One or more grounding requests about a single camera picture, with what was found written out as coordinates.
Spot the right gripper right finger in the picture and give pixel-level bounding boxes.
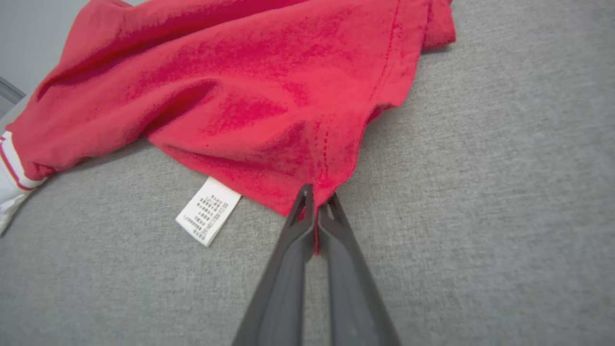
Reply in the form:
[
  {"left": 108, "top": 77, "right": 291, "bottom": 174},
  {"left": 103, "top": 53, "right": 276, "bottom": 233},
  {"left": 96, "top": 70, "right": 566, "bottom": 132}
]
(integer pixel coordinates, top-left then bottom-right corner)
[{"left": 317, "top": 192, "right": 402, "bottom": 346}]

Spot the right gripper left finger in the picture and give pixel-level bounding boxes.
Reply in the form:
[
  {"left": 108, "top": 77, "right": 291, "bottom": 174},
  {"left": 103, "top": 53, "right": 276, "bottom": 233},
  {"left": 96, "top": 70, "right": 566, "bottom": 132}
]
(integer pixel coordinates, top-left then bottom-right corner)
[{"left": 232, "top": 184, "right": 318, "bottom": 346}]

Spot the red jersey with number 23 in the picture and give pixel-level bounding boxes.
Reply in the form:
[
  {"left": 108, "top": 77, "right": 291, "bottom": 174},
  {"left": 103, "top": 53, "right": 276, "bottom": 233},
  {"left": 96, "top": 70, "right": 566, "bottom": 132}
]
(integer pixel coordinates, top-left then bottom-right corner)
[{"left": 0, "top": 0, "right": 457, "bottom": 256}]

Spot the grey metal frame leg with caster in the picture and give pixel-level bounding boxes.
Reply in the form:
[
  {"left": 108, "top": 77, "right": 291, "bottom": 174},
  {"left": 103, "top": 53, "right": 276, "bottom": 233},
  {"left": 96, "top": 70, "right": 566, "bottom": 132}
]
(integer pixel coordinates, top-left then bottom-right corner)
[{"left": 0, "top": 76, "right": 25, "bottom": 118}]

